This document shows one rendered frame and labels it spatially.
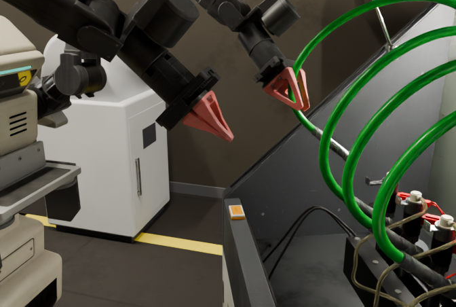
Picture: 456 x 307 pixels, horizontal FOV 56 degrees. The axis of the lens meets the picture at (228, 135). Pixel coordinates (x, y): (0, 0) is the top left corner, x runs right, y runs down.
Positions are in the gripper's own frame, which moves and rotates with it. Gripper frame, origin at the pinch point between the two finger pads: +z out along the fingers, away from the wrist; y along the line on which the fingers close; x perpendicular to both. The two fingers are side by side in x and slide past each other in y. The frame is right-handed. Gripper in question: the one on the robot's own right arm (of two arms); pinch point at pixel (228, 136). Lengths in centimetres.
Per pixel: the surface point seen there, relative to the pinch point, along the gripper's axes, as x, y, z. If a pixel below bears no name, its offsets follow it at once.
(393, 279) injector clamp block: 4.3, 0.6, 36.4
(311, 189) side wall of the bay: 42, -10, 28
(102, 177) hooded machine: 157, -129, -19
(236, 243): 15.7, -20.8, 18.4
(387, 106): -5.3, 19.1, 10.7
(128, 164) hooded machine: 156, -109, -13
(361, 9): 21.5, 26.4, 2.4
